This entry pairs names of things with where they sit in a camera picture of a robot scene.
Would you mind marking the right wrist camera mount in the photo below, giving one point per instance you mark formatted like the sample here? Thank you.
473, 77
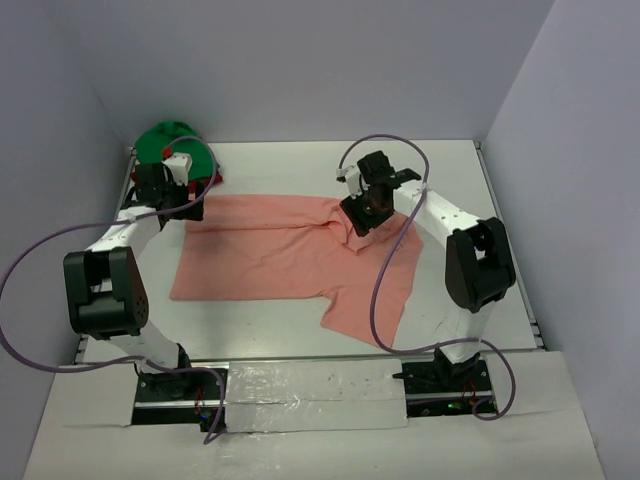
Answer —
352, 177

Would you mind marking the pink t shirt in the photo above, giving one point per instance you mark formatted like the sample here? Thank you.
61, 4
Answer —
268, 247

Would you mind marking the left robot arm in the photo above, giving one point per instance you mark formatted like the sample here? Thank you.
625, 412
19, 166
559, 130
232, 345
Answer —
106, 296

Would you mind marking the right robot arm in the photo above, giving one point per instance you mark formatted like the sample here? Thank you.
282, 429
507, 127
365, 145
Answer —
479, 268

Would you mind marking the silver taped panel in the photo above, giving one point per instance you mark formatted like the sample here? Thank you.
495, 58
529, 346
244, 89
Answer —
282, 397

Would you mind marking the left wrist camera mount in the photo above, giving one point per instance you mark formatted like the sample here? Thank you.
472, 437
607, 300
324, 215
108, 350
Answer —
179, 165

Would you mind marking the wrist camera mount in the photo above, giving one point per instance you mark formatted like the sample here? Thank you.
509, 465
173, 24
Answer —
352, 177
179, 165

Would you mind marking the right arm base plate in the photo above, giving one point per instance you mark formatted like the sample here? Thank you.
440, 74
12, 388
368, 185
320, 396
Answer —
433, 389

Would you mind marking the red folded t shirt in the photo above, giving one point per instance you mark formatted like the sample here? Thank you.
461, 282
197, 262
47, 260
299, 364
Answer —
194, 183

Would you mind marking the green folded t shirt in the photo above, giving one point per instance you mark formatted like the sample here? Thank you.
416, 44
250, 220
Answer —
151, 145

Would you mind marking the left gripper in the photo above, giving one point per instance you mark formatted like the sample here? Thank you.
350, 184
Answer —
190, 210

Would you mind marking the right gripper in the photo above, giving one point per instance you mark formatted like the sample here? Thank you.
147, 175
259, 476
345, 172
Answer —
353, 210

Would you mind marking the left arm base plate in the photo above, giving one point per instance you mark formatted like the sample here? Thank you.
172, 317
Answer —
189, 398

